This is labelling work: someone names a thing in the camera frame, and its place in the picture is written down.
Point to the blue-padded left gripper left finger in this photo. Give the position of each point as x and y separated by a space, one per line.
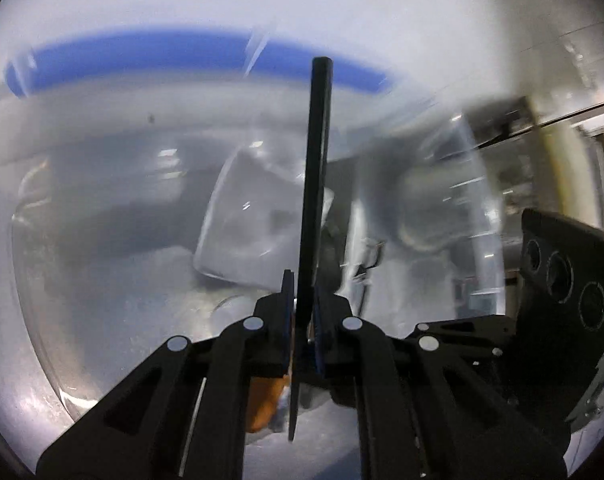
288 304

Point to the pale cutting board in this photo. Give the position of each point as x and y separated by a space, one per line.
563 175

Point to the translucent plastic storage bin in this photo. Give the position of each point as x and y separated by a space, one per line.
151 184

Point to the blue bin lid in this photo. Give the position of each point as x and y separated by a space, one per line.
155 50

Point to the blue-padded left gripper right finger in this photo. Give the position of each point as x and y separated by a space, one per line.
320 327

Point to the white square dish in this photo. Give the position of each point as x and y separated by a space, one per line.
252 227

